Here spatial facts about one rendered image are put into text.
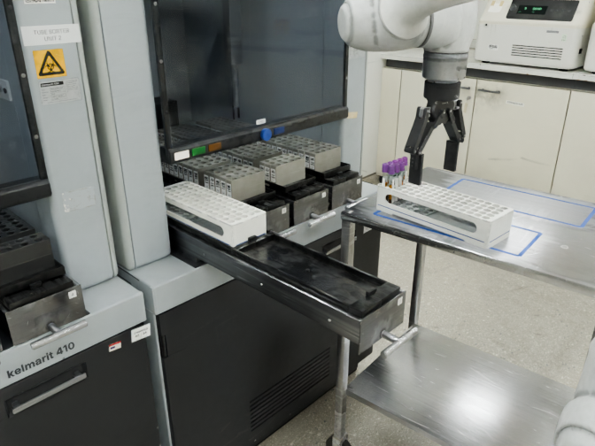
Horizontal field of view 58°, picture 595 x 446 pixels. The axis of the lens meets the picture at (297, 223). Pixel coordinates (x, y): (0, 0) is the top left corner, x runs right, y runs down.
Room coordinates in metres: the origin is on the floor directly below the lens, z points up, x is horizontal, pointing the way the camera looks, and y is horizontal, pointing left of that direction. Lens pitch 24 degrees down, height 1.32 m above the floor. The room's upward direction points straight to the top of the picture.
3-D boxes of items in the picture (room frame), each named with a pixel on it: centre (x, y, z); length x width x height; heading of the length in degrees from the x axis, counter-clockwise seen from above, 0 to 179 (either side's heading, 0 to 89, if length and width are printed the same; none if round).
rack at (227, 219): (1.15, 0.21, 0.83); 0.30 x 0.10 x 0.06; 46
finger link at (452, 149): (1.20, -0.36, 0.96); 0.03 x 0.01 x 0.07; 43
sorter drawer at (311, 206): (1.56, 0.19, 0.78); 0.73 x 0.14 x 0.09; 46
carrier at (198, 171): (1.38, 0.23, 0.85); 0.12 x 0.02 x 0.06; 137
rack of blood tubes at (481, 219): (1.13, -0.33, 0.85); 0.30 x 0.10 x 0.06; 43
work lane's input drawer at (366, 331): (1.02, 0.08, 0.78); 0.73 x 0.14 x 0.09; 46
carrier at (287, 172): (1.39, 0.02, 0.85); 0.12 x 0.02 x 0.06; 135
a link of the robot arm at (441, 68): (1.15, -0.31, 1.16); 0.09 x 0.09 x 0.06
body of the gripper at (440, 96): (1.15, -0.31, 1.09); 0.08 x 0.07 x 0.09; 133
